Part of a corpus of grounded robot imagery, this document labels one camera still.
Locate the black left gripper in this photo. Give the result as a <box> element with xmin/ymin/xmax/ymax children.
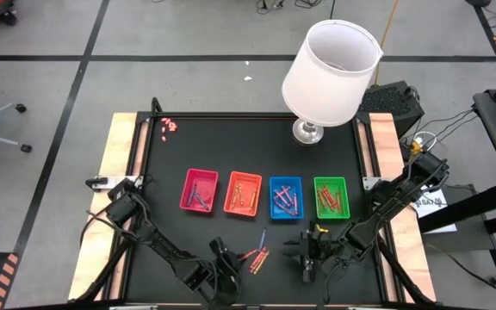
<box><xmin>213</xmin><ymin>251</ymin><xmax>245</xmax><ymax>296</ymax></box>

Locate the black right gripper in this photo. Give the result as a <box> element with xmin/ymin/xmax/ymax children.
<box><xmin>282</xmin><ymin>230</ymin><xmax>334</xmax><ymax>283</ymax></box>

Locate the orange plastic basket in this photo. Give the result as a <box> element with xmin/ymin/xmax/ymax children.
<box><xmin>223</xmin><ymin>170</ymin><xmax>264</xmax><ymax>217</ymax></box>

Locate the pink-red plastic basket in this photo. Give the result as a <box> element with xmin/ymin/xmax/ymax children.
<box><xmin>179</xmin><ymin>168</ymin><xmax>220</xmax><ymax>214</ymax></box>

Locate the blue plastic basket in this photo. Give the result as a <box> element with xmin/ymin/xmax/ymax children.
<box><xmin>269</xmin><ymin>176</ymin><xmax>306</xmax><ymax>220</ymax></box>

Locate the green plastic basket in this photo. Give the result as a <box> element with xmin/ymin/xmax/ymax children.
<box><xmin>313</xmin><ymin>176</ymin><xmax>351</xmax><ymax>220</ymax></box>

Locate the wooden side board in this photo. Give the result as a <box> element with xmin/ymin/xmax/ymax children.
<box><xmin>368</xmin><ymin>112</ymin><xmax>437</xmax><ymax>302</ymax></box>
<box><xmin>67</xmin><ymin>112</ymin><xmax>140</xmax><ymax>301</ymax></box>

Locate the printed white paper sheet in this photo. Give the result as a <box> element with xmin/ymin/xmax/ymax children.
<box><xmin>413</xmin><ymin>187</ymin><xmax>458</xmax><ymax>234</ymax></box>

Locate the black perforated box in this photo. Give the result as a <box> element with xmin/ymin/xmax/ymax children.
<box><xmin>357</xmin><ymin>80</ymin><xmax>425</xmax><ymax>140</ymax></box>

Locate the white shade table lamp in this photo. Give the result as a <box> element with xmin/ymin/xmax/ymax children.
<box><xmin>281</xmin><ymin>19</ymin><xmax>384</xmax><ymax>146</ymax></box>

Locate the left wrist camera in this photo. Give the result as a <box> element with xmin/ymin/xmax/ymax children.
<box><xmin>208</xmin><ymin>236</ymin><xmax>226</xmax><ymax>256</ymax></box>

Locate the yellow-orange power cable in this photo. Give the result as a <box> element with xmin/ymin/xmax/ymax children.
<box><xmin>373</xmin><ymin>0</ymin><xmax>400</xmax><ymax>86</ymax></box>

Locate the black floor cable bundle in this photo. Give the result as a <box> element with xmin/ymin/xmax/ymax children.
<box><xmin>254</xmin><ymin>0</ymin><xmax>318</xmax><ymax>10</ymax></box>

